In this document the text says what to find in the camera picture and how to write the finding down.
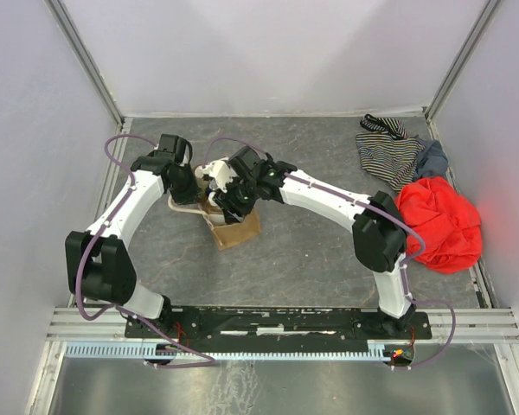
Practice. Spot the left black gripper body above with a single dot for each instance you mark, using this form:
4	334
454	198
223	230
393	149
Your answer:
190	193

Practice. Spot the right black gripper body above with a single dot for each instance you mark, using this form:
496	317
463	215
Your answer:
233	206

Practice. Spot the canvas tote bag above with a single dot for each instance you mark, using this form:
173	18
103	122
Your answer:
227	230

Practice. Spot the striped shirt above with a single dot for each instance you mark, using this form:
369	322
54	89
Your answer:
393	161

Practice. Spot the striped dark garment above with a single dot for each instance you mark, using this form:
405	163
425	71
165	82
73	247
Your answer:
389	126

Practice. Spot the blue-grey cloth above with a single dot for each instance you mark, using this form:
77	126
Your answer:
432	161

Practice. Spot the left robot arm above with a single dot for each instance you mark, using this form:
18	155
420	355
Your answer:
99	268

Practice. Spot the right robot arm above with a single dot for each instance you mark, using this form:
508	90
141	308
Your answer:
378	231

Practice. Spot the red cloth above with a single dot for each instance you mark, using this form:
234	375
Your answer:
448	226

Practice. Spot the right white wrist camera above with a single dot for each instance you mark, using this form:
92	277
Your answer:
218	171

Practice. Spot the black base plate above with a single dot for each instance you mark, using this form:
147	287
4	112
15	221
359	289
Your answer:
249	329

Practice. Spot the blue cable duct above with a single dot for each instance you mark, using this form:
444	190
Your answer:
157	351

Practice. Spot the aluminium frame rail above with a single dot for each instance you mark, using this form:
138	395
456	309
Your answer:
495	326

